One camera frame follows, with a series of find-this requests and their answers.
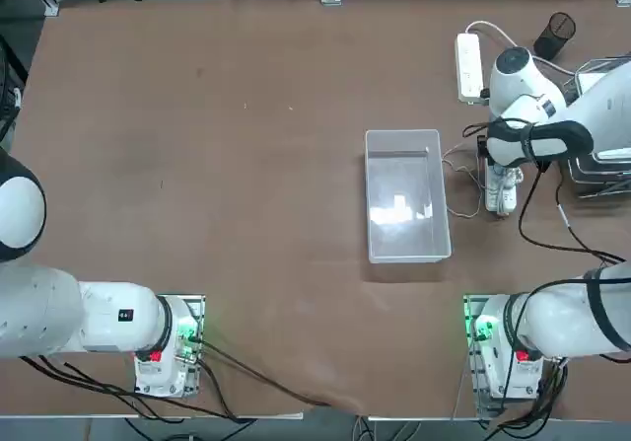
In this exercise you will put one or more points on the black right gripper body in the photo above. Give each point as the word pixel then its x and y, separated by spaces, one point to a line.
pixel 482 150

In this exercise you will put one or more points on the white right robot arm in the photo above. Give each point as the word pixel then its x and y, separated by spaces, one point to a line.
pixel 522 81

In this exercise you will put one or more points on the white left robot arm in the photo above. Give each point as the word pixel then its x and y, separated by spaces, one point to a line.
pixel 39 313

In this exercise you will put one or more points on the white power strip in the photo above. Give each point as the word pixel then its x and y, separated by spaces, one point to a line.
pixel 469 66

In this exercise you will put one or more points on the clear plastic bin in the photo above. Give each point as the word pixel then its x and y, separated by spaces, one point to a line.
pixel 409 243

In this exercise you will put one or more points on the black mesh pen cup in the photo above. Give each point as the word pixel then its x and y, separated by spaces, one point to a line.
pixel 552 39

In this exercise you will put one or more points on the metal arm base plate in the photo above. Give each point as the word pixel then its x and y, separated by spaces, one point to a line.
pixel 480 396
pixel 197 303

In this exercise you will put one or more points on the aluminium corner bracket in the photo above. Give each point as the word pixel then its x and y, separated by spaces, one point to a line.
pixel 51 7

